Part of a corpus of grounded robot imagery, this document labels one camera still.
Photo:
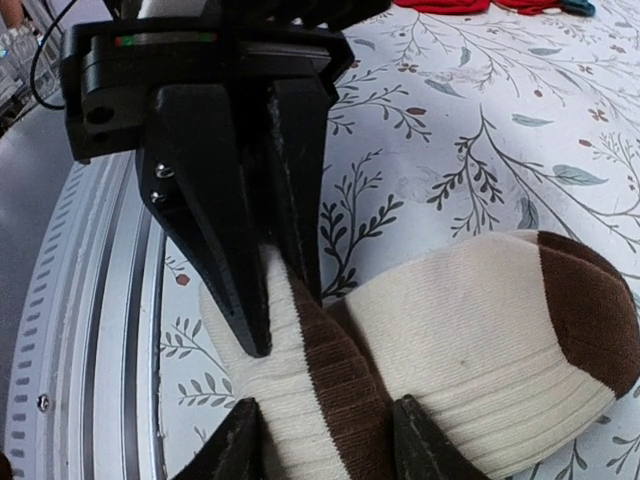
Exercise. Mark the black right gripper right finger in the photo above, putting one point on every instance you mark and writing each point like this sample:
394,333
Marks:
422,450

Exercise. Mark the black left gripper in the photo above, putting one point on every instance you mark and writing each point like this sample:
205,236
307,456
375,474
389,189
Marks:
189,173

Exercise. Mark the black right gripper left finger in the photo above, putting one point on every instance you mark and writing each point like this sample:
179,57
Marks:
233,451

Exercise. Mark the cream brown striped sock pair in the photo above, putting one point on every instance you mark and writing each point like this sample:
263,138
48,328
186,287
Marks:
514,343

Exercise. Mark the floral patterned table mat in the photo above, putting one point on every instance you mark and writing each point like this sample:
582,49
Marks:
449,128

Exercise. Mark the red sock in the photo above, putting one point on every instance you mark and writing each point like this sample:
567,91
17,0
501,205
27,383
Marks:
468,7

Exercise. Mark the dark green sock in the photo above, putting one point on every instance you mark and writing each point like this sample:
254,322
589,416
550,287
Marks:
583,8

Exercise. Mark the aluminium front rail frame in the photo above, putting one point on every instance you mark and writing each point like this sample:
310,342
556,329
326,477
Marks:
82,399

